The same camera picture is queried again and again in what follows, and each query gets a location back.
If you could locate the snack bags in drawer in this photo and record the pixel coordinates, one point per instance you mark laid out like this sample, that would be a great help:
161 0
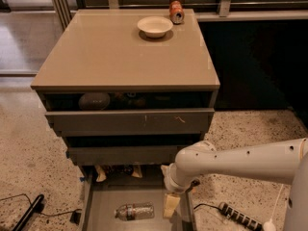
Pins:
103 172

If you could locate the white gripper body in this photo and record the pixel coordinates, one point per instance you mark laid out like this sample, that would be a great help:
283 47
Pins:
176 184

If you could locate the orange soda can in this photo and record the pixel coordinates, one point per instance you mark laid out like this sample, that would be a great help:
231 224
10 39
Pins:
176 12

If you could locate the dark round object in drawer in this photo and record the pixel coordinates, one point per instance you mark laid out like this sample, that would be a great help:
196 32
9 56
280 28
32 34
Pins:
94 101

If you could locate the black power strip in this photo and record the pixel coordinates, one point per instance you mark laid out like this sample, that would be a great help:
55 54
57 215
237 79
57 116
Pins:
239 217

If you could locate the white plug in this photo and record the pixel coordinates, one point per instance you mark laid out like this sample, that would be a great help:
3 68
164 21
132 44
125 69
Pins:
269 226

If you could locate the white paper bowl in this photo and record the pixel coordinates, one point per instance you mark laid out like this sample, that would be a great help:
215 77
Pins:
155 26

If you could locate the grey top drawer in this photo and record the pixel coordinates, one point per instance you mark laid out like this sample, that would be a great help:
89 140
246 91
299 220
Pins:
131 122

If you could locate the black adapter on floor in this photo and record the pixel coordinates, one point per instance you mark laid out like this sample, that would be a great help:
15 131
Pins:
76 216

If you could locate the clear plastic water bottle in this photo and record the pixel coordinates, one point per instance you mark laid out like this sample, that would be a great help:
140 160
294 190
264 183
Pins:
135 211

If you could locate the grey middle drawer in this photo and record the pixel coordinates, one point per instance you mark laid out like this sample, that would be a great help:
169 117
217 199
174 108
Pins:
123 155

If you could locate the grey drawer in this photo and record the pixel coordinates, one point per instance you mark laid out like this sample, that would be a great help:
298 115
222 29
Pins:
103 199
131 122
123 155

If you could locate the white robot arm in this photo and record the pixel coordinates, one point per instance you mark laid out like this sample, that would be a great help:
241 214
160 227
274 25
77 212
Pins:
283 162

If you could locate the black bar on floor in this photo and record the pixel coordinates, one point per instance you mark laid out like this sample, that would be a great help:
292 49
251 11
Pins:
35 207

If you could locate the grey drawer cabinet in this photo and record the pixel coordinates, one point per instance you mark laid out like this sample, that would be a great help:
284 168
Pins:
105 51

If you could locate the grey bottom drawer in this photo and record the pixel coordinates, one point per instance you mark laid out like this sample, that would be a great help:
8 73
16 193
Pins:
103 199

